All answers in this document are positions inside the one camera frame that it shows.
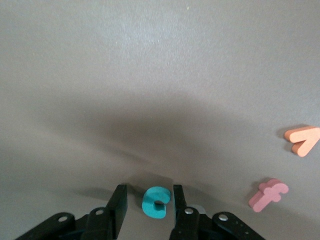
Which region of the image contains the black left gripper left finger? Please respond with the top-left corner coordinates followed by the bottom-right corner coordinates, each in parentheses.
top-left (79, 184), bottom-right (128, 240)

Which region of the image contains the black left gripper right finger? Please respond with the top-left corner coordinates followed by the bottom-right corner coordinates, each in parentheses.
top-left (169, 184), bottom-right (201, 240)

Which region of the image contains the teal letter c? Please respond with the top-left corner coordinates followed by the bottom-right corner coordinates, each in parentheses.
top-left (141, 186), bottom-right (172, 219)

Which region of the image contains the pink letter f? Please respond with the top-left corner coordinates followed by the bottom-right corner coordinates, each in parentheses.
top-left (248, 178), bottom-right (290, 213)

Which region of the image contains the orange letter v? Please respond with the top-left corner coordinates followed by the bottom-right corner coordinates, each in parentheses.
top-left (284, 126), bottom-right (320, 158)

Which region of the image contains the brown paper table cover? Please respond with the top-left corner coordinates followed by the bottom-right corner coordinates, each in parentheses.
top-left (0, 0), bottom-right (320, 240)

